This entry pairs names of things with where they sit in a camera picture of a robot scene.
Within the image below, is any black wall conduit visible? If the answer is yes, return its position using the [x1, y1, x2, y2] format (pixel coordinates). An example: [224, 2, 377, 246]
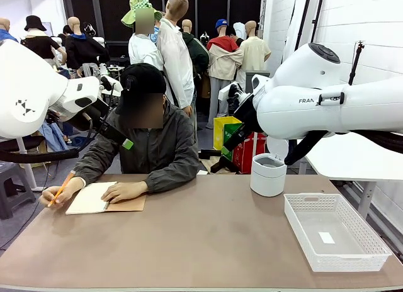
[295, 0, 314, 52]

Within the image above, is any blue cloth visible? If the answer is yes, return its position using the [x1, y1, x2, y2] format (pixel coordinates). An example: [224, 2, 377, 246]
[40, 120, 69, 152]

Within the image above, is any black baseball cap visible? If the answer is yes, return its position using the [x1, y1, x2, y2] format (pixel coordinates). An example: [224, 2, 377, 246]
[115, 63, 167, 115]

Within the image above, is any white table stand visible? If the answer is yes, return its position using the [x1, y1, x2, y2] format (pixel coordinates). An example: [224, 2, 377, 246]
[17, 137, 61, 193]

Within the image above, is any short mannequin white shirt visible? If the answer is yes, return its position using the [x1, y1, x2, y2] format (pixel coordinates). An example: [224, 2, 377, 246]
[128, 8, 165, 72]

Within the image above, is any white round trash can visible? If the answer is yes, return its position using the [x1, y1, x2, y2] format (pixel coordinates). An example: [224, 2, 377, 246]
[250, 137, 290, 198]

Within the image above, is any left forearm grey sleeve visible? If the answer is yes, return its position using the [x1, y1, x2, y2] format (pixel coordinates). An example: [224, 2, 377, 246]
[145, 161, 200, 194]

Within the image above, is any person's left hand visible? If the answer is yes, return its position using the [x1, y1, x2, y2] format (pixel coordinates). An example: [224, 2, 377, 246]
[101, 181, 149, 205]

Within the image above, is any grey plastic stool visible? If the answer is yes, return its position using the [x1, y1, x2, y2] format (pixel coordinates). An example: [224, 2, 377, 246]
[0, 162, 37, 220]

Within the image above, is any person's right hand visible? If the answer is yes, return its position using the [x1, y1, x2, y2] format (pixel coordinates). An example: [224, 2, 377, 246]
[39, 177, 83, 206]

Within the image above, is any mannequin black hoodie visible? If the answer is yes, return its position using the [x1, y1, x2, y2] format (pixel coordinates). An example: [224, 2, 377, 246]
[65, 16, 110, 79]

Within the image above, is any spiral notebook brown cover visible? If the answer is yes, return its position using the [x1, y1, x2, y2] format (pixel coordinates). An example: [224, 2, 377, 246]
[65, 181, 147, 216]

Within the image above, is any orange pencil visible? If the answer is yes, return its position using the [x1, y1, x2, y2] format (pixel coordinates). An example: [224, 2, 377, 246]
[47, 171, 76, 208]

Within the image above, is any yellow recycling bag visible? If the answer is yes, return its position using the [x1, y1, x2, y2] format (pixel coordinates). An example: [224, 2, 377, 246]
[213, 115, 243, 152]

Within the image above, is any large white table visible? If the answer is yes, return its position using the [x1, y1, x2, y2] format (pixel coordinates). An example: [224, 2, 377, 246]
[304, 133, 403, 220]

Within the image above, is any mannequin red beige jacket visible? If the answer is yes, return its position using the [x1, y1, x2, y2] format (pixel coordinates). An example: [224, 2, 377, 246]
[206, 24, 244, 130]

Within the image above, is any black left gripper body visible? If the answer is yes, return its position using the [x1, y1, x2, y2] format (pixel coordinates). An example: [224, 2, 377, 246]
[67, 99, 111, 132]

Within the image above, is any seated person grey jacket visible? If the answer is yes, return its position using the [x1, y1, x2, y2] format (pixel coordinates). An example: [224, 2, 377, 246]
[72, 95, 200, 194]

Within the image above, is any mannequin dark green jacket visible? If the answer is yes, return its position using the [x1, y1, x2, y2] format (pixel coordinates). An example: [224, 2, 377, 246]
[181, 19, 210, 99]

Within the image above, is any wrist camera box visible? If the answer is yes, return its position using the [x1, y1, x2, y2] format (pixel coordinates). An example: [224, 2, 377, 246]
[218, 82, 245, 108]
[99, 75, 124, 103]

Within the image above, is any white torso form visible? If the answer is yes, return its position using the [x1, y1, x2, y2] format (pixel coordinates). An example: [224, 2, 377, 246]
[232, 22, 248, 41]

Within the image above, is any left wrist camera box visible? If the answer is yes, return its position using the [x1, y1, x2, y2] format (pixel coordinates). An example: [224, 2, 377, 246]
[99, 75, 124, 103]

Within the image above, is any cardboard sheet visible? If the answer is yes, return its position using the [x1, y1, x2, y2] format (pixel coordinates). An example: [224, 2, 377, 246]
[201, 155, 236, 175]

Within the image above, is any tall mannequin white shirt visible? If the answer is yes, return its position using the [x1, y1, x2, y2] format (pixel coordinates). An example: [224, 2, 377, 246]
[156, 0, 196, 117]

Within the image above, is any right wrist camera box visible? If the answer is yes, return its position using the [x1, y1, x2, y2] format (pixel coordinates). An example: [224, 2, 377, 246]
[218, 82, 245, 108]

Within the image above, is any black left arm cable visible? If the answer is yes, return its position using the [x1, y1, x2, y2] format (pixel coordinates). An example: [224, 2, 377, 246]
[0, 112, 95, 164]

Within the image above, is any black bucket hat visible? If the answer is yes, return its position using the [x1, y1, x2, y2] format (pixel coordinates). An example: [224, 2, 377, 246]
[24, 14, 47, 32]

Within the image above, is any green recycling bag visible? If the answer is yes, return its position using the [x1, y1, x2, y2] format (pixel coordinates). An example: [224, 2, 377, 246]
[222, 123, 245, 157]

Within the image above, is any mannequin blue shirt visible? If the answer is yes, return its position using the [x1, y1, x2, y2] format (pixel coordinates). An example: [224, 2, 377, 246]
[0, 17, 19, 44]

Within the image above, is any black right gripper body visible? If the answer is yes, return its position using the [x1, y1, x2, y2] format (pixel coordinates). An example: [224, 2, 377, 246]
[234, 94, 264, 133]

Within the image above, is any white velcro strap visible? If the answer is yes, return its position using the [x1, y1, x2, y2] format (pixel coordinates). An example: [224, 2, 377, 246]
[317, 91, 346, 108]

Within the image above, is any green checked sun hat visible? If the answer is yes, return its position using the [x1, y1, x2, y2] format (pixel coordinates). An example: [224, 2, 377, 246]
[121, 0, 164, 28]

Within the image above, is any mannequin cream shirt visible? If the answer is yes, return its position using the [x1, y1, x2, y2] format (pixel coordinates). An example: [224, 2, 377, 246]
[241, 20, 272, 73]

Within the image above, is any white label sticker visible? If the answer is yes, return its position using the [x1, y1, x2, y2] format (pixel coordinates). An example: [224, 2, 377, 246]
[317, 231, 336, 245]

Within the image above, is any black tripod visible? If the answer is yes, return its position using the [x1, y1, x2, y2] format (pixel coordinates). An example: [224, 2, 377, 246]
[348, 40, 366, 86]

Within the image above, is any mannequin black top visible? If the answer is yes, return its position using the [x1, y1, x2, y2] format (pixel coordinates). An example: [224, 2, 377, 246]
[20, 27, 67, 68]

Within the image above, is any white perforated plastic basket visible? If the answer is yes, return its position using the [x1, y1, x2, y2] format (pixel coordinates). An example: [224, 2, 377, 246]
[283, 193, 393, 273]

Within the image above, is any right forearm grey sleeve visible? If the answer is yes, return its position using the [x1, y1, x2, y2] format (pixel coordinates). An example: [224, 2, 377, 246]
[72, 152, 108, 189]

